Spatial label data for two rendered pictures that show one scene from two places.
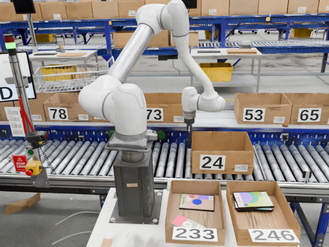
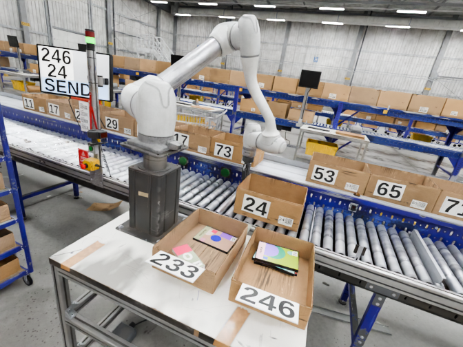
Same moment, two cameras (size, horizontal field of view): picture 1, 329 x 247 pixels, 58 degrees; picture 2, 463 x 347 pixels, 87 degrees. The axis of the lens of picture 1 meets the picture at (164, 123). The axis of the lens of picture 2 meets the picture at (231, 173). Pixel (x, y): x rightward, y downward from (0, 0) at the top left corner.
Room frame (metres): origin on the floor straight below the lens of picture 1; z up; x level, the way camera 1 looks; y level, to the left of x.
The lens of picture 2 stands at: (0.38, -0.42, 1.50)
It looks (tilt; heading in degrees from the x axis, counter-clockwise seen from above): 21 degrees down; 13
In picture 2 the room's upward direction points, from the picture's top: 8 degrees clockwise
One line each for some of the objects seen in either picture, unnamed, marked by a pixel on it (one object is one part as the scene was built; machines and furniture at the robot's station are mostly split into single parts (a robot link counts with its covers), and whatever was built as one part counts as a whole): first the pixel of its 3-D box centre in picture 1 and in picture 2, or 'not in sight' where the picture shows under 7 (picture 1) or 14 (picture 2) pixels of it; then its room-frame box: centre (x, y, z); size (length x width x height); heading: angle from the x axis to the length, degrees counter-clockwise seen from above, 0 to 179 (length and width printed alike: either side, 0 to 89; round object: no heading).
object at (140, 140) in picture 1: (135, 134); (159, 139); (1.34, 0.15, 1.21); 0.22 x 0.18 x 0.06; 81
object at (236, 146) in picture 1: (220, 151); (271, 199); (1.80, -0.38, 0.83); 0.39 x 0.29 x 0.17; 85
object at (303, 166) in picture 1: (301, 163); (362, 239); (1.78, -0.95, 0.72); 0.52 x 0.05 x 0.05; 173
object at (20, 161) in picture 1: (25, 163); (87, 159); (1.70, 0.92, 0.85); 0.16 x 0.01 x 0.13; 83
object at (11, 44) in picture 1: (10, 42); (89, 37); (1.72, 0.85, 1.62); 0.05 x 0.05 x 0.06
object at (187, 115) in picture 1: (189, 113); (249, 151); (1.89, -0.17, 1.09); 0.09 x 0.09 x 0.06
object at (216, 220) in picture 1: (195, 209); (204, 243); (1.25, -0.14, 0.80); 0.38 x 0.28 x 0.10; 174
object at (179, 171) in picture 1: (180, 160); (231, 199); (1.88, -0.11, 0.72); 0.52 x 0.05 x 0.05; 173
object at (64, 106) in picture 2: not in sight; (72, 109); (2.58, 1.96, 0.96); 0.39 x 0.29 x 0.17; 83
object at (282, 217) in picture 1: (258, 210); (275, 268); (1.23, -0.47, 0.80); 0.38 x 0.28 x 0.10; 176
